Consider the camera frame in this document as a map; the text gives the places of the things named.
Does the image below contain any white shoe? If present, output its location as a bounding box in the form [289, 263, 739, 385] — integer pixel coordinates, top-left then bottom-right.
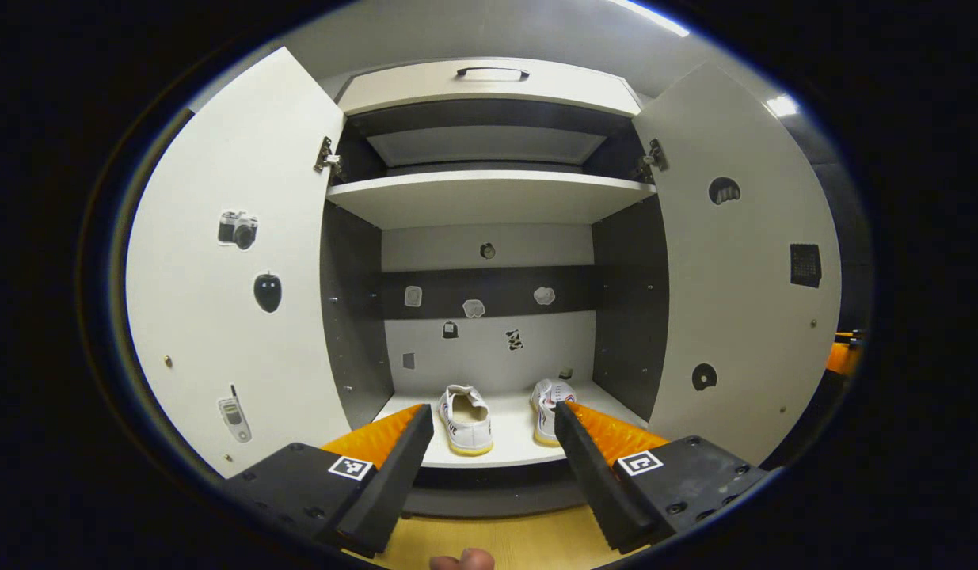
[439, 385, 495, 457]
[531, 378, 577, 447]

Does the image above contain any white cabinet drawer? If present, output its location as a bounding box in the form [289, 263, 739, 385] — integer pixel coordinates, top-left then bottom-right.
[336, 58, 644, 118]

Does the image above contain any white shoe cabinet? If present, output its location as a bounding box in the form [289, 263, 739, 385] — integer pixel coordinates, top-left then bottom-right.
[318, 57, 672, 519]

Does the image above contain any white cabinet shelf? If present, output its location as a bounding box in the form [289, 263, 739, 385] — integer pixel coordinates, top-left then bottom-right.
[374, 380, 648, 469]
[326, 170, 658, 230]

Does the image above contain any metal door hinge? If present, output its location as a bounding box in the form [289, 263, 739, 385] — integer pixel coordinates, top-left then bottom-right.
[635, 139, 668, 183]
[314, 137, 344, 177]

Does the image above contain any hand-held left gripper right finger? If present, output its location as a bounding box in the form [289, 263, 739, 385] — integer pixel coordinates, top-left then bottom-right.
[554, 400, 771, 555]

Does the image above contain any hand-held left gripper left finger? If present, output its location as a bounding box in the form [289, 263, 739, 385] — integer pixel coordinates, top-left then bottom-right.
[219, 404, 436, 559]

